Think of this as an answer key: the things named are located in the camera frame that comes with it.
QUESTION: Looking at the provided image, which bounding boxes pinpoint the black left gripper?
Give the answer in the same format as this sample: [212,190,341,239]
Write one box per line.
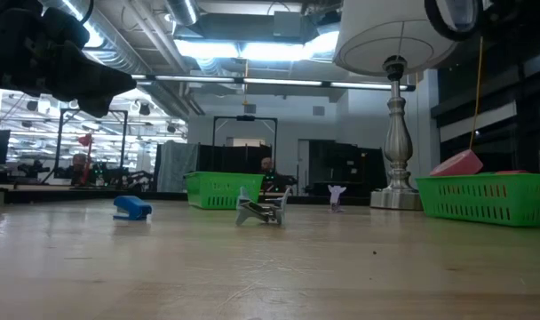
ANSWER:
[0,0,138,119]

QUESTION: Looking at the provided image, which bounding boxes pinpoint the small blue stapler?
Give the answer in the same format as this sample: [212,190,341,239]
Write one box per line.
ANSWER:
[113,195,153,221]

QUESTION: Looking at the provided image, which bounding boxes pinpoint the pink tape roll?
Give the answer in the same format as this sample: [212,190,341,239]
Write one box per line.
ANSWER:
[429,148,484,177]

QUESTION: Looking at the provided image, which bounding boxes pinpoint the green plastic basket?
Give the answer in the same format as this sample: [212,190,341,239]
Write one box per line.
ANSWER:
[415,172,540,228]
[184,172,266,211]

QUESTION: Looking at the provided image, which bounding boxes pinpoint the silver stapler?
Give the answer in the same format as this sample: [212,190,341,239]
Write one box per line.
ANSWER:
[234,186,293,227]

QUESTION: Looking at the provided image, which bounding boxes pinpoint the red articulated lamp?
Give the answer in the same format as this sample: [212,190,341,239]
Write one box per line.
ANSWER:
[76,132,96,186]

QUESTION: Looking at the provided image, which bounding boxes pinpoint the person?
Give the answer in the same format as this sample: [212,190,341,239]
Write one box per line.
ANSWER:
[69,153,91,186]
[258,156,281,180]

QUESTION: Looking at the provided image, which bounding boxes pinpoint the grey hanging cloth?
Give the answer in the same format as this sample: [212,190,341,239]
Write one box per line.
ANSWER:
[156,140,200,193]

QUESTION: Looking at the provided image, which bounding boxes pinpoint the white shade silver table lamp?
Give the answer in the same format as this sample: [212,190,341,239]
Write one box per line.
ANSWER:
[332,0,460,211]

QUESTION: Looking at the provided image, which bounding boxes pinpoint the black partition panel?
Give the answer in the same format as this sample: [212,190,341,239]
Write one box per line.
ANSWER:
[196,142,271,174]

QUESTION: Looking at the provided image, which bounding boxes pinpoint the ceiling light panel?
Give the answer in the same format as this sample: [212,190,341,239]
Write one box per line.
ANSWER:
[171,30,340,63]

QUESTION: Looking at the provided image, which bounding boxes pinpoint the black cabinet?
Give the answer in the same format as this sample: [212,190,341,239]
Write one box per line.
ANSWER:
[308,140,389,196]

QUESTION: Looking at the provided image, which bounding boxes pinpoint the long ceiling light bar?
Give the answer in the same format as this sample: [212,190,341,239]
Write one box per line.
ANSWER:
[131,74,416,92]

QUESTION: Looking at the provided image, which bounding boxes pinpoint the black station frame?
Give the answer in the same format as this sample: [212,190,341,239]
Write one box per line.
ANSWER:
[211,114,279,174]
[56,108,129,179]

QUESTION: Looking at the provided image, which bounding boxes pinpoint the silver air duct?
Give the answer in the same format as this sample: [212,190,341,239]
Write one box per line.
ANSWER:
[38,0,204,116]

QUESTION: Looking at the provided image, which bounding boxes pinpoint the yellow extension cable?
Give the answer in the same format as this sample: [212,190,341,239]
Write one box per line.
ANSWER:
[468,35,487,151]

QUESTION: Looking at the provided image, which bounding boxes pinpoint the black aluminium table frame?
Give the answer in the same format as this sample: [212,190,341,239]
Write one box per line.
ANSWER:
[0,186,373,206]

